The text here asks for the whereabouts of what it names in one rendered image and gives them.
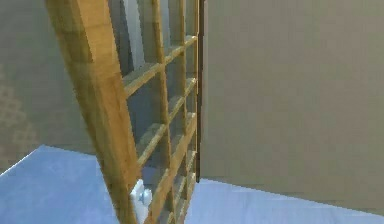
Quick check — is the wooden shelf unit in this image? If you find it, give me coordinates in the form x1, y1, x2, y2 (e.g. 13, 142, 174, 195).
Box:
44, 0, 201, 224

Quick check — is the white lumpy object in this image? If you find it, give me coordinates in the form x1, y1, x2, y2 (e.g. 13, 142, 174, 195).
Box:
129, 178, 154, 224

